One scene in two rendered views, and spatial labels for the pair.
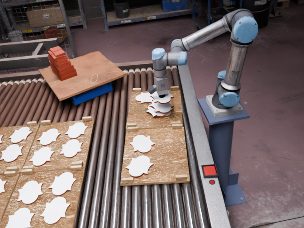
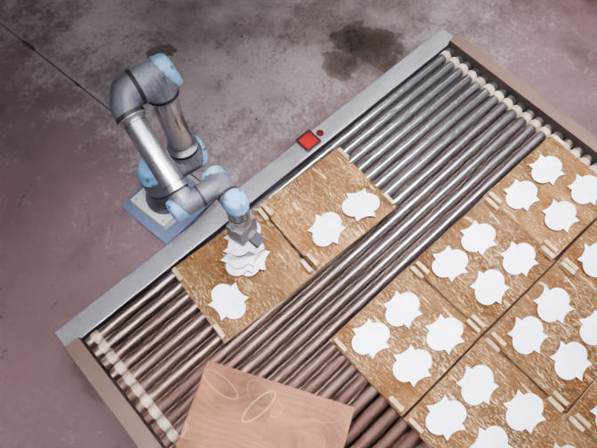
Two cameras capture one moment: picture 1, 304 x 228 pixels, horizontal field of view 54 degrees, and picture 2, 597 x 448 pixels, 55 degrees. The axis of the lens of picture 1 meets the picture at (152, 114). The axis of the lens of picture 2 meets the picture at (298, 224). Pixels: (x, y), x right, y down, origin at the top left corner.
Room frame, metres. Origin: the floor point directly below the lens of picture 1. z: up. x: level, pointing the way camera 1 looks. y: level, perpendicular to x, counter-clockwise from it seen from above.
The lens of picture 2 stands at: (1.94, 0.64, 2.96)
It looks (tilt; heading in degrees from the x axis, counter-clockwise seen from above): 66 degrees down; 226
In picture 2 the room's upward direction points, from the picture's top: 1 degrees counter-clockwise
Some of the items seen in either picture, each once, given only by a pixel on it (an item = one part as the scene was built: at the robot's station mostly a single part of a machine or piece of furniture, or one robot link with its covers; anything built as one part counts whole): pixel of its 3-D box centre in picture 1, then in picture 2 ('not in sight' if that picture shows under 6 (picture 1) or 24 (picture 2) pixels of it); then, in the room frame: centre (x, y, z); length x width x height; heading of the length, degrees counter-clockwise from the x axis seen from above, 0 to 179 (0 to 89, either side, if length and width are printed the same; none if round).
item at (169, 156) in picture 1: (154, 154); (328, 207); (1.18, 0.01, 0.93); 0.41 x 0.35 x 0.02; 175
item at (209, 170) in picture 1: (209, 171); (308, 140); (1.02, -0.26, 0.92); 0.06 x 0.06 x 0.01; 88
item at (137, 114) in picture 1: (154, 108); (242, 272); (1.60, -0.03, 0.93); 0.41 x 0.35 x 0.02; 174
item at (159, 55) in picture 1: (159, 59); (236, 205); (1.53, -0.08, 1.32); 0.09 x 0.08 x 0.11; 81
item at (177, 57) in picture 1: (177, 57); (215, 186); (1.53, -0.18, 1.32); 0.11 x 0.11 x 0.08; 81
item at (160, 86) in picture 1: (157, 83); (246, 230); (1.53, -0.05, 1.16); 0.12 x 0.09 x 0.16; 101
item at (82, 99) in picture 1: (85, 83); not in sight; (1.94, 0.47, 0.97); 0.31 x 0.31 x 0.10; 28
